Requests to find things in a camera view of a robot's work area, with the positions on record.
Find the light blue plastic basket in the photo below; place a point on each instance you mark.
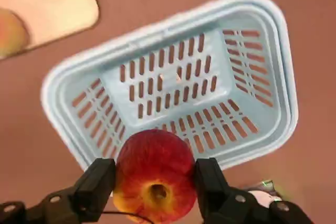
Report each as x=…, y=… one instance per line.
x=274, y=121

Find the cream plastic tray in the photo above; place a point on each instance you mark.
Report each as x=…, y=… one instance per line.
x=52, y=11

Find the pink green peach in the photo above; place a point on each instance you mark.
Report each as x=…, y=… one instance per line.
x=11, y=35

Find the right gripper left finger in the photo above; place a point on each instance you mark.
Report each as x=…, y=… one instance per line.
x=78, y=200

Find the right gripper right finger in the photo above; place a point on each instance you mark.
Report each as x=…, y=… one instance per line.
x=223, y=205

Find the red apple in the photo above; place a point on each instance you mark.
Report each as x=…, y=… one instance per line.
x=155, y=161

